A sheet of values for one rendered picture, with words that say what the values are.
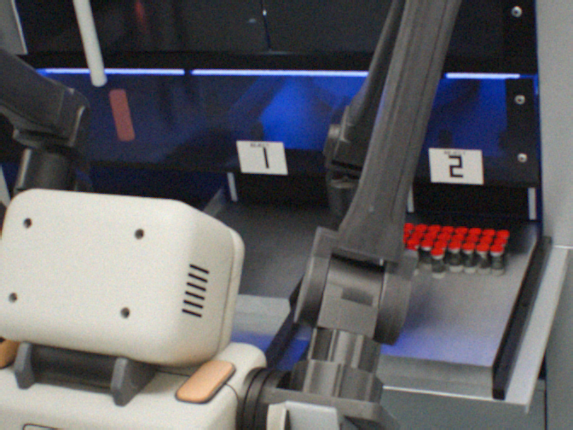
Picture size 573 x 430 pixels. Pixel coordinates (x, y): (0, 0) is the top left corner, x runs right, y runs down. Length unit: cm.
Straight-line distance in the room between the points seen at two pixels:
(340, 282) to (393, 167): 12
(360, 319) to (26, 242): 32
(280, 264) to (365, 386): 85
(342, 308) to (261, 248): 87
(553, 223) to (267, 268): 48
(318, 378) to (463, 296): 73
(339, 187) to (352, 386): 49
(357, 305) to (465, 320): 63
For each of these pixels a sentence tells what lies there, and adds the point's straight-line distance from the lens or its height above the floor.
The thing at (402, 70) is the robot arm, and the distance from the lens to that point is 107.
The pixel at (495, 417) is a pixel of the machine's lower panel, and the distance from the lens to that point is 209.
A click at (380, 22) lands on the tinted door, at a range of 175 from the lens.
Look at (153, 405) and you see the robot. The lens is 102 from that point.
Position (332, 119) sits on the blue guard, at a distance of 183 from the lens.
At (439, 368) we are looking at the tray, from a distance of 156.
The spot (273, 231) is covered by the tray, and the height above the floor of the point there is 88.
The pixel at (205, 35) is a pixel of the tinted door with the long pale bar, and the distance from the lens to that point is 187.
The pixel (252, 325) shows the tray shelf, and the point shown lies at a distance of 173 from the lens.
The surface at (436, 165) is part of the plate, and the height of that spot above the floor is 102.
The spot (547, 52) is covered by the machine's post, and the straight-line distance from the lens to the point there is 170.
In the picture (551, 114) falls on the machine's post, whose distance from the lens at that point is 174.
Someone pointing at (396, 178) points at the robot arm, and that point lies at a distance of 107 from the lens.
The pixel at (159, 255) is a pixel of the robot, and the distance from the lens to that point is 100.
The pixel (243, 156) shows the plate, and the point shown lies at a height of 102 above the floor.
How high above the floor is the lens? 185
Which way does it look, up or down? 29 degrees down
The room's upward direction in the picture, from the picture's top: 9 degrees counter-clockwise
